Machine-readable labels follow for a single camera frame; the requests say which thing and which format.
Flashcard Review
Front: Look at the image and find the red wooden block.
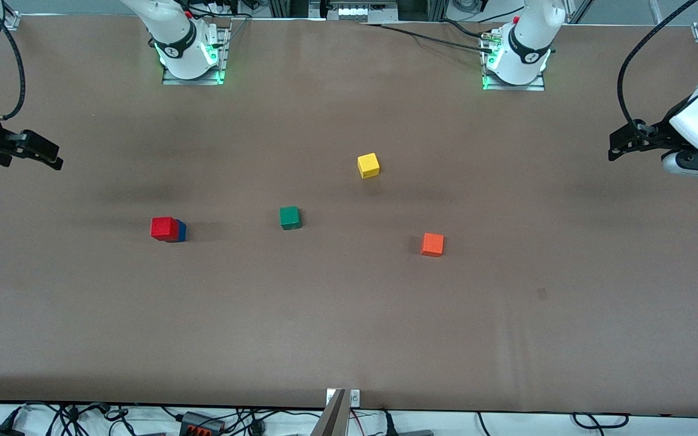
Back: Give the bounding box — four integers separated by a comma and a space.
151, 217, 179, 242

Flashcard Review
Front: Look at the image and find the yellow wooden block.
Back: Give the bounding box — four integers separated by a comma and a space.
357, 153, 381, 179

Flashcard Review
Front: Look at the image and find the black box with orange connectors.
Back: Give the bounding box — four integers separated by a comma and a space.
179, 412, 225, 435

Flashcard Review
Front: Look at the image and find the grey metal device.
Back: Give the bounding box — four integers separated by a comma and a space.
310, 0, 399, 24

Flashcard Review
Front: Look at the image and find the brown table cover sheet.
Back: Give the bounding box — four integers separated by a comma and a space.
0, 13, 698, 418

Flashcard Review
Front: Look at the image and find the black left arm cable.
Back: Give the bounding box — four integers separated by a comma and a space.
617, 0, 698, 131

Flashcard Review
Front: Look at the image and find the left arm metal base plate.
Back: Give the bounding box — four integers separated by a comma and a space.
481, 27, 547, 91

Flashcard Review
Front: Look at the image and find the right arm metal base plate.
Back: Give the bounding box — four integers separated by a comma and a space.
162, 24, 230, 85

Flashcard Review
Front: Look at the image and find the short black table cable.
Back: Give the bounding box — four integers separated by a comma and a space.
440, 18, 495, 40

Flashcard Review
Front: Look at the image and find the long black table cable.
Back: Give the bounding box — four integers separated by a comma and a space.
364, 23, 495, 54

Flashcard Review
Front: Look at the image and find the black looped floor cable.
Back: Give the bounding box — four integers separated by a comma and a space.
572, 413, 630, 429

